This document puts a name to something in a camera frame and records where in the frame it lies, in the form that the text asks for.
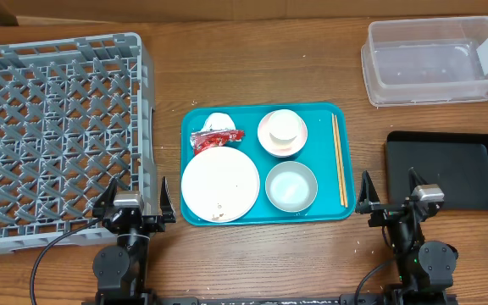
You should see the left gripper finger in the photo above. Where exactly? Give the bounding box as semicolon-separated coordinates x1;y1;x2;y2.
91;178;118;217
159;176;176;223

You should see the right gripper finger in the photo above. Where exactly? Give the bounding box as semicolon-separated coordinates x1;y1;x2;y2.
355;170;380;214
408;167;427;199

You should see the grey bowl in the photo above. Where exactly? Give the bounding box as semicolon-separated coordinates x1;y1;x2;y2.
265;161;319;213

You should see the pink bowl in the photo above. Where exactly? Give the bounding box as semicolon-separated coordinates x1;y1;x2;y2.
258;111;308;158

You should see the white cup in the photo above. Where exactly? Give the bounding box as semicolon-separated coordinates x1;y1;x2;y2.
267;109;302;147

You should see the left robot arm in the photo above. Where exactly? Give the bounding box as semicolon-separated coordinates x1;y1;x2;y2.
92;179;176;304

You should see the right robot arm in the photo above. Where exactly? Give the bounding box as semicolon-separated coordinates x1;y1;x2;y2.
352;168;458;304

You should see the grey dishwasher rack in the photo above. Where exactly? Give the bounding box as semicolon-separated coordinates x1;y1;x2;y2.
0;32;158;255

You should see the black tray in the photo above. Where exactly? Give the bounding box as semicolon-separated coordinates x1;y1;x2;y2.
385;130;488;210

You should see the left wooden chopstick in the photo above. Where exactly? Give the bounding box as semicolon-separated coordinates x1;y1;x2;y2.
331;114;347;208

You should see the wooden chopstick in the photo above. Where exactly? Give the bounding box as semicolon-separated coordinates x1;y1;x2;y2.
331;114;347;208
332;114;348;208

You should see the large white plate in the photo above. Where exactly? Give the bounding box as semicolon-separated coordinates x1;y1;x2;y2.
180;147;260;223

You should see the red snack wrapper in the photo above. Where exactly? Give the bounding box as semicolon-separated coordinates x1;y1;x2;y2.
190;130;245;155

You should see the right wooden chopstick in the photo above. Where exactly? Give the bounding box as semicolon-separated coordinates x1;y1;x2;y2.
332;114;348;208

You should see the teal serving tray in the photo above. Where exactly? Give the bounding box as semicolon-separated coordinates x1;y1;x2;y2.
180;103;356;225

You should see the crumpled white tissue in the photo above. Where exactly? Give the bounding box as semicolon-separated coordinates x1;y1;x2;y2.
202;113;236;131

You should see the clear plastic bin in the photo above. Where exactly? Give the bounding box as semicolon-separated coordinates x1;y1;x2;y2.
361;16;488;108

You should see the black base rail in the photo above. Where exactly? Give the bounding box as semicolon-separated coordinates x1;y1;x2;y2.
158;294;457;305

